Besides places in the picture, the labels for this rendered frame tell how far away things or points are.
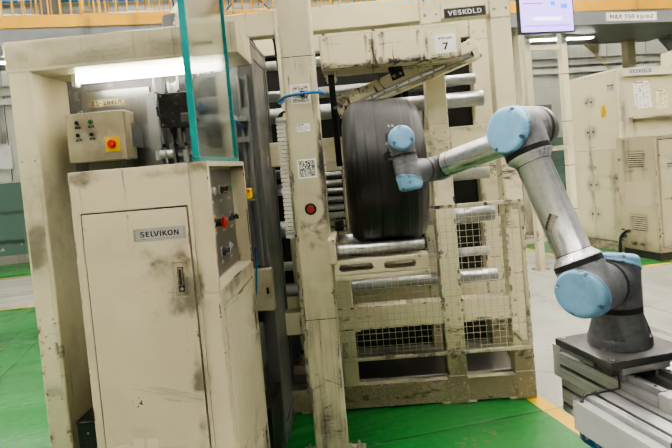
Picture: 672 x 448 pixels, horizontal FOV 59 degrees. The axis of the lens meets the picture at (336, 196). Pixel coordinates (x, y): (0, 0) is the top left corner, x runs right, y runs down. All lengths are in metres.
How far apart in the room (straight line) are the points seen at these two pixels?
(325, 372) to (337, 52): 1.33
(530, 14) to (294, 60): 4.18
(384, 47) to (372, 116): 0.50
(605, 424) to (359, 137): 1.22
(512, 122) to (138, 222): 1.04
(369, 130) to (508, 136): 0.77
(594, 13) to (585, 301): 8.28
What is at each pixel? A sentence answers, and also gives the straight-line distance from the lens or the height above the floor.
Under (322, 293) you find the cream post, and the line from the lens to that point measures 2.37.
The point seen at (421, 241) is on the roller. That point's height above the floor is 0.91.
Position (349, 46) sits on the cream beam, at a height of 1.72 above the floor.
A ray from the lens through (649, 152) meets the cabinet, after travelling 6.63.
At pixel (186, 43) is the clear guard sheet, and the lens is 1.74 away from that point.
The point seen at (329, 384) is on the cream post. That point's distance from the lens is 2.48.
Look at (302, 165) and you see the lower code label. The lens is 2.32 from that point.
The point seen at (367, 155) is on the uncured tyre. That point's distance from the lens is 2.12.
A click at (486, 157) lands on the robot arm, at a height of 1.21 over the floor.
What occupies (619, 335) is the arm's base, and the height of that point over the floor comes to 0.76.
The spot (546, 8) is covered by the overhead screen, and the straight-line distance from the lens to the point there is 6.38.
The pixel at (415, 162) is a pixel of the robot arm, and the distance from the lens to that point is 1.78.
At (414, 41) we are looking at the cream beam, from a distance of 2.64.
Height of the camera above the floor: 1.22
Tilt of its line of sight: 3 degrees down
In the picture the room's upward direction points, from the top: 5 degrees counter-clockwise
